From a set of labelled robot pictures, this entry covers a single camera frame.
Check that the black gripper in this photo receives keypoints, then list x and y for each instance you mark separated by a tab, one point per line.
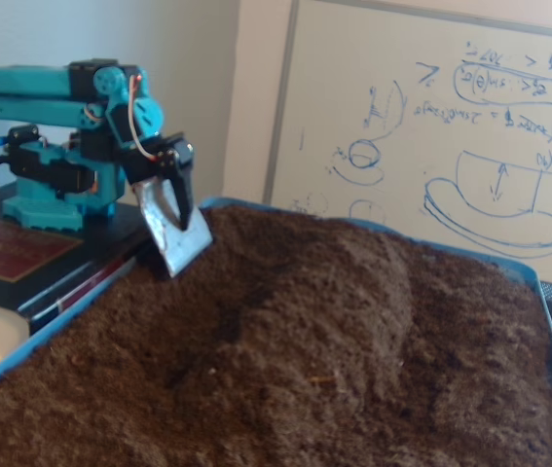
145	165

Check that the brown soil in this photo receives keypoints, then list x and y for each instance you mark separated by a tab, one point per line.
305	340

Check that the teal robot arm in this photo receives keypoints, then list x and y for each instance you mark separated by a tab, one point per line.
37	92

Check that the black chemistry handbook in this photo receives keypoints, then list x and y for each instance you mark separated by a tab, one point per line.
8	253

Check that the whiteboard with blue drawings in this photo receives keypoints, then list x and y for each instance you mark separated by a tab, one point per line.
426	121

